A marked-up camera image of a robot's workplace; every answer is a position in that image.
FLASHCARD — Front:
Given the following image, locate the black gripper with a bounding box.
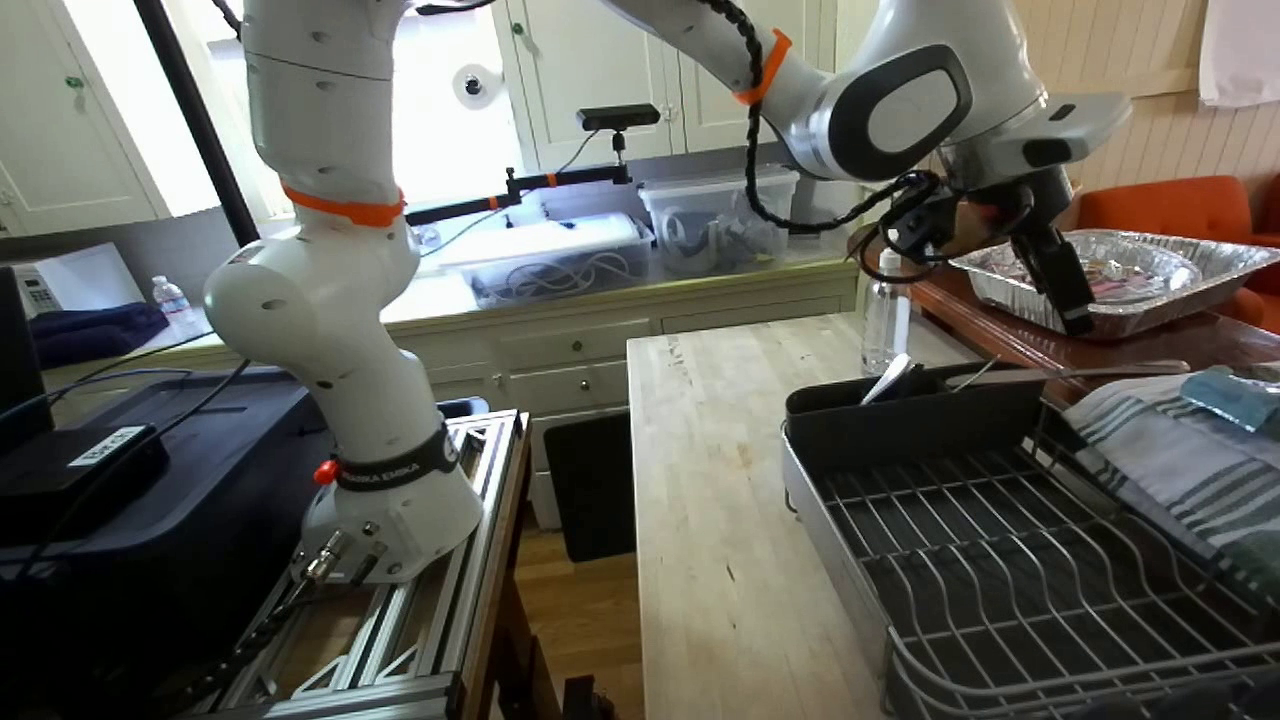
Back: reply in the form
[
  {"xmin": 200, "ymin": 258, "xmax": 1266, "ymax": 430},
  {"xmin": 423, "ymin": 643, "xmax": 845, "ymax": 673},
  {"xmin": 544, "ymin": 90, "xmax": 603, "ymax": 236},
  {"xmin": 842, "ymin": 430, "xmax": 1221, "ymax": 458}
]
[{"xmin": 879, "ymin": 173, "xmax": 1094, "ymax": 337}]

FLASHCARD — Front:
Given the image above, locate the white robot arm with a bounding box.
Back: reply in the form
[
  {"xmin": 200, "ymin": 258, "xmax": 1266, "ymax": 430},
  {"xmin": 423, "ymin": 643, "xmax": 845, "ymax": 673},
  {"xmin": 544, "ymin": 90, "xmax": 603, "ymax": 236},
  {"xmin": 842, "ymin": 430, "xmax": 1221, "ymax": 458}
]
[{"xmin": 204, "ymin": 0, "xmax": 1129, "ymax": 585}]

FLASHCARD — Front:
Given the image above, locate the aluminium foil tray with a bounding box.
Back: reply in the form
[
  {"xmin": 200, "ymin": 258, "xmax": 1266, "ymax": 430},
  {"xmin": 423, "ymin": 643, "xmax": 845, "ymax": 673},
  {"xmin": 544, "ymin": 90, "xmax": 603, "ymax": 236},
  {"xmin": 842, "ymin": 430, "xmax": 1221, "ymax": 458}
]
[{"xmin": 955, "ymin": 226, "xmax": 1280, "ymax": 339}]

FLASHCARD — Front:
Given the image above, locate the brown wooden side table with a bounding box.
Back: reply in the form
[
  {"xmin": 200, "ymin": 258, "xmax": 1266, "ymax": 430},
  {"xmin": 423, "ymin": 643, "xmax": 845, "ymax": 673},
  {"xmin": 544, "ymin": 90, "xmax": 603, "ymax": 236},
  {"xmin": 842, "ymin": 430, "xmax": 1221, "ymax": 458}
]
[{"xmin": 848, "ymin": 226, "xmax": 1280, "ymax": 382}]

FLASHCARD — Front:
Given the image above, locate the utensil in cutlery holder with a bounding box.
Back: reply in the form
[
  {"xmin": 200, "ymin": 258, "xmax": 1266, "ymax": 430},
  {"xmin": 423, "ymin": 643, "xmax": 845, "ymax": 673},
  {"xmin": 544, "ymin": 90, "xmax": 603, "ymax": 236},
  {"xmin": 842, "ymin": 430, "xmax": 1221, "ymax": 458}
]
[{"xmin": 859, "ymin": 353, "xmax": 918, "ymax": 406}]

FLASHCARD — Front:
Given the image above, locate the clear sanitizer pump bottle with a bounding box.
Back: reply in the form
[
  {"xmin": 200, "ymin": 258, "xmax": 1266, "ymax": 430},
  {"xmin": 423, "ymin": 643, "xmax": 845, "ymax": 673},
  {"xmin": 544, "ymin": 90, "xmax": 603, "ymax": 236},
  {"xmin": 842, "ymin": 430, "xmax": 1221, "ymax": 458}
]
[{"xmin": 859, "ymin": 247, "xmax": 910, "ymax": 374}]

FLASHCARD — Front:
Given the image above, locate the teal sponge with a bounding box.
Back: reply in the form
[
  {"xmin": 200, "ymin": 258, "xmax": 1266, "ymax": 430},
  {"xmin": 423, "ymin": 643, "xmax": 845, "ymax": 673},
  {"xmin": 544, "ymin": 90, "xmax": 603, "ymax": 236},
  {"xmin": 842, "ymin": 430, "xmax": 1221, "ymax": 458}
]
[{"xmin": 1182, "ymin": 367, "xmax": 1280, "ymax": 435}]

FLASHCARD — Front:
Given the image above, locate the green striped dish towel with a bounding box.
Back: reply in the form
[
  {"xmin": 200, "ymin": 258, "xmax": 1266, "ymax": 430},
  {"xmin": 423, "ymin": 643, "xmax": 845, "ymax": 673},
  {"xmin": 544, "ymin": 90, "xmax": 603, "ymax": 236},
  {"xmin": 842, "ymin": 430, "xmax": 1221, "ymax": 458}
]
[{"xmin": 1064, "ymin": 371, "xmax": 1280, "ymax": 605}]

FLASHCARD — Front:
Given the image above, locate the clear plastic storage bin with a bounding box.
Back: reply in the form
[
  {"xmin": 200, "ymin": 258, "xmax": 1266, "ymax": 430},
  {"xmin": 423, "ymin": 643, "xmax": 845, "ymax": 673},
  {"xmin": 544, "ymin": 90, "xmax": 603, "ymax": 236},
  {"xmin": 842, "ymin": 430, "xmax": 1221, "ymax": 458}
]
[{"xmin": 641, "ymin": 173, "xmax": 798, "ymax": 277}]

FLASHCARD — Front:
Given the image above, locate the small water bottle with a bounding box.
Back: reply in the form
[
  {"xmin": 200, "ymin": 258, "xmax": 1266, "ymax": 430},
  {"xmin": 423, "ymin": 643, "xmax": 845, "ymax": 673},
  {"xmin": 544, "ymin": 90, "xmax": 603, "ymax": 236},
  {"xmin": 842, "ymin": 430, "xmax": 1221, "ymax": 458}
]
[{"xmin": 152, "ymin": 277, "xmax": 193, "ymax": 333}]

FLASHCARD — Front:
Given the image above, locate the black computer box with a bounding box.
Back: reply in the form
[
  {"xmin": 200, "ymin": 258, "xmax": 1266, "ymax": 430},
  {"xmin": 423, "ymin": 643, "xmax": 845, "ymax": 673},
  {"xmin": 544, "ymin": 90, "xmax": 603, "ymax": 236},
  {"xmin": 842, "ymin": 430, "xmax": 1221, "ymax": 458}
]
[{"xmin": 0, "ymin": 371, "xmax": 329, "ymax": 720}]

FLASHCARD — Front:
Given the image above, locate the black wire drying rack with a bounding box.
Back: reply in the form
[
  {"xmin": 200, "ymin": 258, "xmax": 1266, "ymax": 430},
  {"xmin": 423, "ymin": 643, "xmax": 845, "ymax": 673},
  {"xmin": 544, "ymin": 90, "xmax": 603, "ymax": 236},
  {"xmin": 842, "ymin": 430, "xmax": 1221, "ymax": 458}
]
[{"xmin": 785, "ymin": 430, "xmax": 1280, "ymax": 720}]

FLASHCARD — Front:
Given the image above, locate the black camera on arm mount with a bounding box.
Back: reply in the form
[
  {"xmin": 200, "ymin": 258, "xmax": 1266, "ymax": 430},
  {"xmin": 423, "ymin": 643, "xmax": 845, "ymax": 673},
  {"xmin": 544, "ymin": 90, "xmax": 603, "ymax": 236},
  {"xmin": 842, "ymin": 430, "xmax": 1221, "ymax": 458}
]
[{"xmin": 404, "ymin": 104, "xmax": 661, "ymax": 226}]

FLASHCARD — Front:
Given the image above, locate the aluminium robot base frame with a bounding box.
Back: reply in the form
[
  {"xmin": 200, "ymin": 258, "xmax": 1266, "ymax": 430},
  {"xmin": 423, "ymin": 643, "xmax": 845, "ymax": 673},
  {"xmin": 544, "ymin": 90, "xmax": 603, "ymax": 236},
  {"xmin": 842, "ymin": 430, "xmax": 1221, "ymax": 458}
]
[{"xmin": 186, "ymin": 410, "xmax": 532, "ymax": 720}]

